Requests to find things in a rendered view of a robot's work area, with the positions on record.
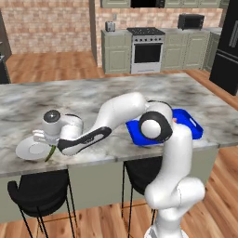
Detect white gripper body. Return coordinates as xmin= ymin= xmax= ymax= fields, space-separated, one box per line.
xmin=32 ymin=129 xmax=60 ymax=146

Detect green asparagus stalk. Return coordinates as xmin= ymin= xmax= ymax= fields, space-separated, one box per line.
xmin=44 ymin=144 xmax=58 ymax=163

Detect white round plate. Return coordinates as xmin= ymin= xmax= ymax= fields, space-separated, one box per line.
xmin=15 ymin=136 xmax=52 ymax=162

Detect blue plastic tray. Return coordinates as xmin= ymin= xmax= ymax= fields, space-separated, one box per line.
xmin=125 ymin=108 xmax=205 ymax=147

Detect black bar stool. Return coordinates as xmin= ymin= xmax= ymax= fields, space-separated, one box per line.
xmin=7 ymin=169 xmax=77 ymax=238
xmin=121 ymin=155 xmax=164 ymax=238

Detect grey-green kitchen island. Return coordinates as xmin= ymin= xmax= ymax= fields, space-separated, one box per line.
xmin=0 ymin=73 xmax=238 ymax=225

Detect dark cabinet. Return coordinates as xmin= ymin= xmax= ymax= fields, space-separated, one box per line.
xmin=0 ymin=8 xmax=13 ymax=85

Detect narrow grey-green base cupboard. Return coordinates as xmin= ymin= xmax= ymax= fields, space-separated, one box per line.
xmin=100 ymin=29 xmax=134 ymax=75

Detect silver toaster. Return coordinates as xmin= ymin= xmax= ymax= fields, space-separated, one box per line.
xmin=104 ymin=20 xmax=116 ymax=33

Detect silver oven with hob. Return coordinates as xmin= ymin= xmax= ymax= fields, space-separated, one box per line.
xmin=126 ymin=26 xmax=166 ymax=75

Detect wide grey-green base cupboards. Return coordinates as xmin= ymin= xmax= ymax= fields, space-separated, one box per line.
xmin=162 ymin=27 xmax=223 ymax=73

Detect black extractor hood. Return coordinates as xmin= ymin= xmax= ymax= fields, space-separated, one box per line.
xmin=130 ymin=0 xmax=166 ymax=8

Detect black microwave oven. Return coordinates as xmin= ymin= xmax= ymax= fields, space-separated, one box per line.
xmin=177 ymin=13 xmax=205 ymax=31

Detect black fridge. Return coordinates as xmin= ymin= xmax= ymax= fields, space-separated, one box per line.
xmin=209 ymin=0 xmax=238 ymax=97

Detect grey-green wall cupboards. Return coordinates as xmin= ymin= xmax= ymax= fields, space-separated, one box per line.
xmin=100 ymin=0 xmax=231 ymax=9

